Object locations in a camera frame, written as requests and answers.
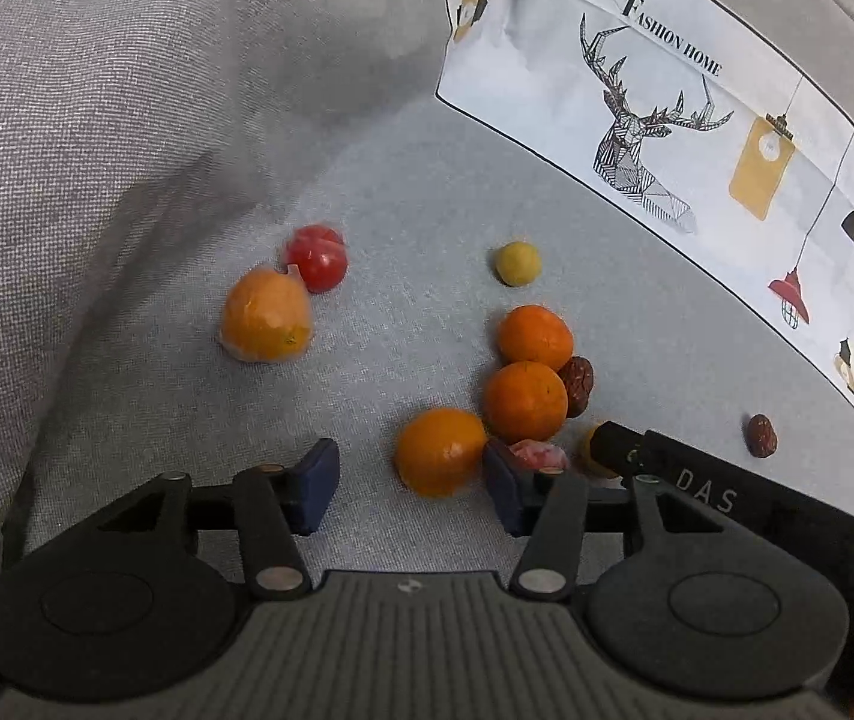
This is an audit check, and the orange mandarin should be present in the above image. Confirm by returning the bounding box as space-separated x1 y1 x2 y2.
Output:
482 361 568 444
497 304 575 371
394 408 487 499

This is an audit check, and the small yellow round fruit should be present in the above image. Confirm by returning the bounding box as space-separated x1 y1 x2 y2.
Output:
493 241 543 288

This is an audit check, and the wrapped pink red fruit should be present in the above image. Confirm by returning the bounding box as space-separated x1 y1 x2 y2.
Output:
510 439 570 475

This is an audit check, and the small yellow fruit hidden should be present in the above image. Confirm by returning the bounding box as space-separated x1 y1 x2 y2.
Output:
577 426 619 479

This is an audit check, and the dark red jujube far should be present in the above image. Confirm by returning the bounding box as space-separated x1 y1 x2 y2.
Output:
744 413 778 458

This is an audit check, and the dark red jujube date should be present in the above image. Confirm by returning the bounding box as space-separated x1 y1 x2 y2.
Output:
557 356 594 418

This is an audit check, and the wrapped orange fruit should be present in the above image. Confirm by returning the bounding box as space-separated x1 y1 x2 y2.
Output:
218 265 313 362

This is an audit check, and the deer print white cushion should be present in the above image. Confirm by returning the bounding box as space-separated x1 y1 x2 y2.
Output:
438 0 854 408

